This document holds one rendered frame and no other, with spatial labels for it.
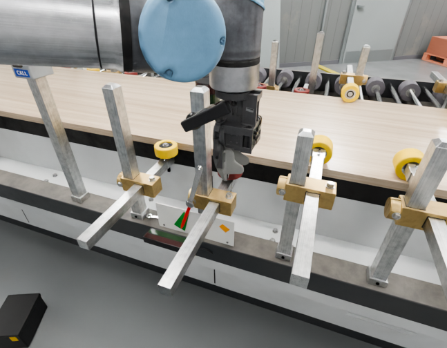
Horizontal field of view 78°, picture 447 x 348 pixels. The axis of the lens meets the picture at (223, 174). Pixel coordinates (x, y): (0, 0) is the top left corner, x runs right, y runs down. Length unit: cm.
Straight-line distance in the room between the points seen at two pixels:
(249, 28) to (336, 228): 76
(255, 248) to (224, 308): 73
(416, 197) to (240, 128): 40
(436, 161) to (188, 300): 129
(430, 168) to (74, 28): 62
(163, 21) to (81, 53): 8
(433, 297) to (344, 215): 31
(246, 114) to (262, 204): 55
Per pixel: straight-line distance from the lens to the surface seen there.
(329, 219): 103
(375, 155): 104
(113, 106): 80
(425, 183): 69
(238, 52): 48
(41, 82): 98
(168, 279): 62
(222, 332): 151
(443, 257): 65
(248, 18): 48
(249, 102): 52
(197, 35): 31
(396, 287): 92
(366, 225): 104
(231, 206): 77
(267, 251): 87
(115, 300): 169
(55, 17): 31
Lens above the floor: 136
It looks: 34 degrees down
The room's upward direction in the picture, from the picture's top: straight up
